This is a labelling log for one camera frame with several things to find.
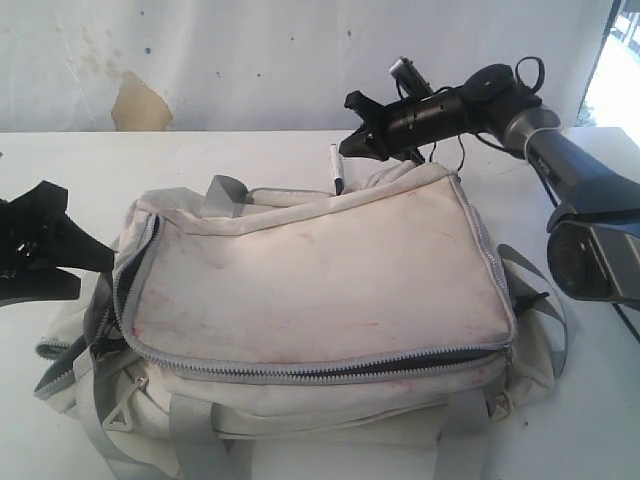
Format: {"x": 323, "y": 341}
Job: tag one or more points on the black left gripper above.
{"x": 34, "y": 234}

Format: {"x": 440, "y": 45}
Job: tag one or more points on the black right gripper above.
{"x": 402, "y": 125}

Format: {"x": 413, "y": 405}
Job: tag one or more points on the white marker black cap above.
{"x": 337, "y": 169}

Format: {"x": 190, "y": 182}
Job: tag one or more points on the white fabric bag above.
{"x": 383, "y": 315}

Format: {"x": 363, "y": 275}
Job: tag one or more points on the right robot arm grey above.
{"x": 593, "y": 244}

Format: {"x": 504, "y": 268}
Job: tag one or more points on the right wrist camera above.
{"x": 409, "y": 79}

